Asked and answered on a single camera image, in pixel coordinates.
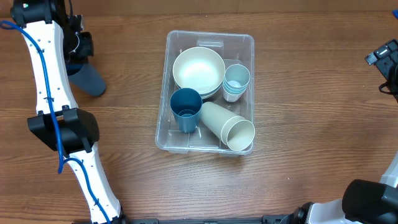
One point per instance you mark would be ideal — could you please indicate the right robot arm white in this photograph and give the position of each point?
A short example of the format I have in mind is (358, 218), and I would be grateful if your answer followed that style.
(363, 201)

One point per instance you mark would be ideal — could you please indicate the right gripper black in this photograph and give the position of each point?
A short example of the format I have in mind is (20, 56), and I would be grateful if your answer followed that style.
(385, 66)

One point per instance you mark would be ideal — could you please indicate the grey small cup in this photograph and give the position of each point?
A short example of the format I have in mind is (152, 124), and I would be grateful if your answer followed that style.
(237, 76)

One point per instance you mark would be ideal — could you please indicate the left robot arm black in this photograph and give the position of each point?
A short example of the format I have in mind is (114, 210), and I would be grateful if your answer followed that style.
(59, 49)

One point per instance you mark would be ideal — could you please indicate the cream tall cup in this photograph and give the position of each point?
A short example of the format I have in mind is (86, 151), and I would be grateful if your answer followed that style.
(219, 120)
(237, 133)

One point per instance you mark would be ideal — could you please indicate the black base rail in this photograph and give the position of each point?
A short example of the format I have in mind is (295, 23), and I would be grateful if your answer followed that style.
(266, 219)

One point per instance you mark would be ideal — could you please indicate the clear plastic storage container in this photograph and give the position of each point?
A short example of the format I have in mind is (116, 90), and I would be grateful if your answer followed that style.
(233, 49)

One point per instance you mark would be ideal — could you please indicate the cream tall cup front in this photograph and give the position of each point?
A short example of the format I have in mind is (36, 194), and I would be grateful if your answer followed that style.
(219, 120)

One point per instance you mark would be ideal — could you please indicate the pink small cup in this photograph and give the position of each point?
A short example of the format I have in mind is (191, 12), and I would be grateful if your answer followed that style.
(231, 97)

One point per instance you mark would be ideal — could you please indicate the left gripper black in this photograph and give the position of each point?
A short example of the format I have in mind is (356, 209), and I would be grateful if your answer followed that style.
(73, 66)

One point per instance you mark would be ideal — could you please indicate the cream bowl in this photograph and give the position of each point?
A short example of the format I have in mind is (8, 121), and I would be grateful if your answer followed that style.
(199, 68)
(208, 95)

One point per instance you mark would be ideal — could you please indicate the dark blue tall cup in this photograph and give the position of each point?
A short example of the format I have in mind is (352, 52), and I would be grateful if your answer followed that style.
(186, 105)
(86, 78)

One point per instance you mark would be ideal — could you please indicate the light blue small cup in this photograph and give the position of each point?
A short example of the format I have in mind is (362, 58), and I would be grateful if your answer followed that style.
(234, 86)

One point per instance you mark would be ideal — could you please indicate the mint green small cup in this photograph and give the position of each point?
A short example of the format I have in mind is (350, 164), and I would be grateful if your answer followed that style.
(230, 91)

